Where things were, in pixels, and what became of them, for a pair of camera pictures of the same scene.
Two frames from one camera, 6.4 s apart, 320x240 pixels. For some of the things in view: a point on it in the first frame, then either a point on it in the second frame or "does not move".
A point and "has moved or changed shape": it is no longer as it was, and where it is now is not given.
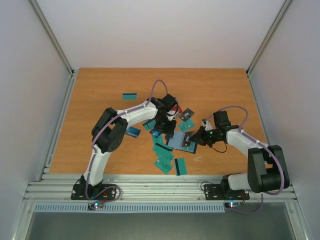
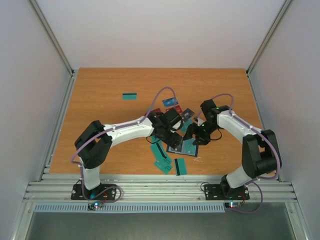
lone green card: (129, 96) does not move
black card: (186, 114) does not move
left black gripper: (168, 131) → (173, 142)
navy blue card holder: (181, 141) has moved or changed shape
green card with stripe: (180, 166) does not move
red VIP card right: (179, 110) does not move
